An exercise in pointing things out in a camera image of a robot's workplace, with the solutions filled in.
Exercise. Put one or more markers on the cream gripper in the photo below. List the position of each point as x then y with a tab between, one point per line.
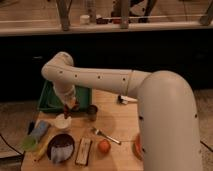
69	99

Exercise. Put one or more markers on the dark grape bunch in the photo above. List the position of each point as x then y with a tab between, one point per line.
67	111

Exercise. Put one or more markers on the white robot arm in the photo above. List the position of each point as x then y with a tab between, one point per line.
166	107

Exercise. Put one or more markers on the small metal cup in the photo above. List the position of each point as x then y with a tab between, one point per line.
92	112

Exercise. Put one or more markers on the green plastic cup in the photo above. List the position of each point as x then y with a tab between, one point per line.
29	144

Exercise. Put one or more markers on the green plastic tray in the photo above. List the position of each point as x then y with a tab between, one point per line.
50	103

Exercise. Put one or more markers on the blue sponge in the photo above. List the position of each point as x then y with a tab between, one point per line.
40	130

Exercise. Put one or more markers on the dark brown plate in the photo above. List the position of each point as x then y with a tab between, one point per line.
60	140

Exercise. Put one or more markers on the silver fork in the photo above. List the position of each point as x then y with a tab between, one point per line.
100	133

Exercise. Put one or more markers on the yellow banana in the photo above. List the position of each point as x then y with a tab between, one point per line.
42	148

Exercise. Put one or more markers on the wooden block box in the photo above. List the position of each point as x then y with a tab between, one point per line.
83	152

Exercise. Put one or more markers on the grey cloth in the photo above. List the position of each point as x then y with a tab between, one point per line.
60	154

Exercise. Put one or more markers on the orange fruit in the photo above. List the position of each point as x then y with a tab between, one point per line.
104	146

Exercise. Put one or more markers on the white jar on shelf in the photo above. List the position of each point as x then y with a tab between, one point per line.
84	19

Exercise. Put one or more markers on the orange clay bowl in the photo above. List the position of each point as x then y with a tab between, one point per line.
137	148

